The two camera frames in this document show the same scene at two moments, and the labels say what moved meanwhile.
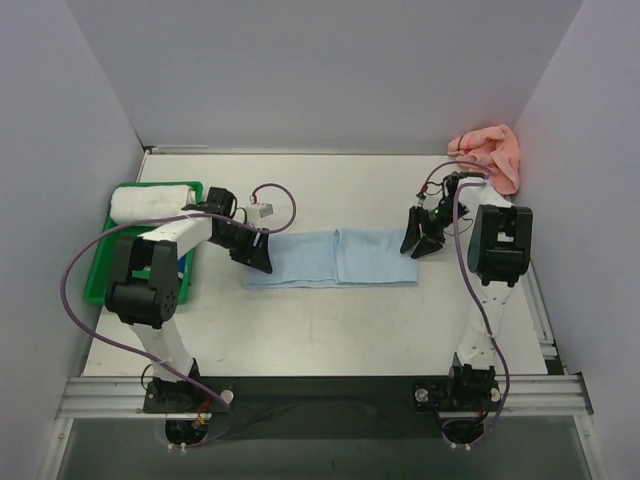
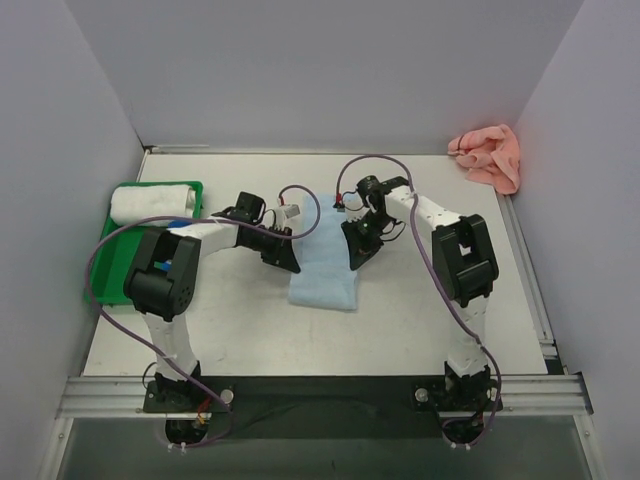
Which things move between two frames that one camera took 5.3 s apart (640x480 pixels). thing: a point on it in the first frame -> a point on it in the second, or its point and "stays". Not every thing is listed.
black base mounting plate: x=321 y=408 stays
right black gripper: x=429 y=226 -> x=364 y=236
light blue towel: x=343 y=256 -> x=325 y=279
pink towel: x=495 y=148 stays
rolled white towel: x=133 y=203 stays
